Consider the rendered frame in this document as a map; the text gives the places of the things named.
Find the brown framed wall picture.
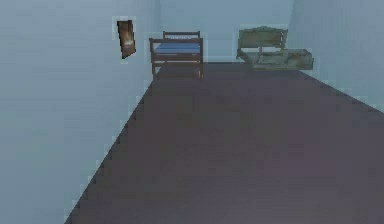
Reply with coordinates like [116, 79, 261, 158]
[116, 19, 137, 60]

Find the grey-green sofa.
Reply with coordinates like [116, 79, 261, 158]
[236, 26, 315, 72]

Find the brown wooden bed blue mattress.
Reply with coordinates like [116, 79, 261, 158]
[148, 30, 205, 80]

